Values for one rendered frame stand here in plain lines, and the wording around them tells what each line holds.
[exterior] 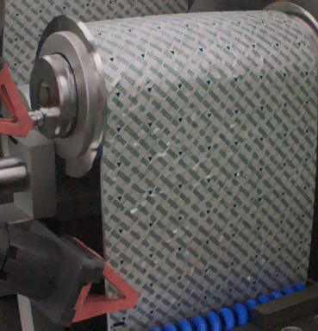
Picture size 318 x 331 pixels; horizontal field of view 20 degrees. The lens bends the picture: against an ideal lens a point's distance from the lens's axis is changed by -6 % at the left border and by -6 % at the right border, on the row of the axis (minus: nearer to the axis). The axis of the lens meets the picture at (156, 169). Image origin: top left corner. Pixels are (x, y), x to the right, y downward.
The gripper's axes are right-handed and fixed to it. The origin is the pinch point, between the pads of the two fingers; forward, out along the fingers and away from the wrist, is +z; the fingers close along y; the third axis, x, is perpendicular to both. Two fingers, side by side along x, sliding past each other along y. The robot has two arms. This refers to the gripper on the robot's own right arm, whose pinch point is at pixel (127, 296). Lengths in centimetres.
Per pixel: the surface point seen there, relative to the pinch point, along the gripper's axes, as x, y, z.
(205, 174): 12.8, 0.3, 2.1
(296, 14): 31.9, -4.5, 8.7
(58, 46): 18.0, -6.4, -13.2
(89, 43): 19.0, -1.1, -13.2
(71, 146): 10.4, -3.5, -9.1
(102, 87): 16.0, 1.1, -11.5
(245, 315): 2.0, 3.6, 11.3
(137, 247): 4.8, 0.2, -1.4
